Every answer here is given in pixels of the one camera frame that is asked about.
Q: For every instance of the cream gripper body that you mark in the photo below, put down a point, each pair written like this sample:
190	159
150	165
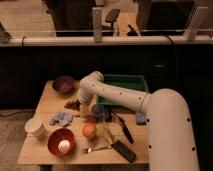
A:
84	110

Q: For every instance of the bunch of dark grapes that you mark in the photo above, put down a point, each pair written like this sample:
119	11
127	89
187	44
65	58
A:
74	105

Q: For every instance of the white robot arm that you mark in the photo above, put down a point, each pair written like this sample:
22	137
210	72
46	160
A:
171	142

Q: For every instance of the small blue cup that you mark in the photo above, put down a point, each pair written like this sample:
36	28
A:
98	111

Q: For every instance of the white paper cup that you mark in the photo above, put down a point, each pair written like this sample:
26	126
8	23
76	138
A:
35	126

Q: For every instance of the orange carrot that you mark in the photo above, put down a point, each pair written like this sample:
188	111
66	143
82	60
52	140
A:
87	118

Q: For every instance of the orange fruit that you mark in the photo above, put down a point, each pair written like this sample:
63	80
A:
89	130

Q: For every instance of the purple bowl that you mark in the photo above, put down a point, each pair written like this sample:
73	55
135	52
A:
63	84

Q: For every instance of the red bowl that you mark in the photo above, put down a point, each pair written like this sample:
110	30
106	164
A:
56	137

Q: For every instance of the white egg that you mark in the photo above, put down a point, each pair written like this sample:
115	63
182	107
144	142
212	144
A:
64	145

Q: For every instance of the green plastic tray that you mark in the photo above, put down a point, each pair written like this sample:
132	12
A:
135	82

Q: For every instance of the blue sponge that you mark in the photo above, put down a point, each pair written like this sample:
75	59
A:
140	118

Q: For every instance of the black remote control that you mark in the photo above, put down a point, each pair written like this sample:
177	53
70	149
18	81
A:
124	151

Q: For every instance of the black office chair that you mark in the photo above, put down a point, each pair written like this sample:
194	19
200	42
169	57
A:
111	18

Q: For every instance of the black handled knife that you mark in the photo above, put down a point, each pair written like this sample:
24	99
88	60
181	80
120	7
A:
125	129

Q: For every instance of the white horizontal rail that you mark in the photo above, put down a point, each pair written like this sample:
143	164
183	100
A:
106	40

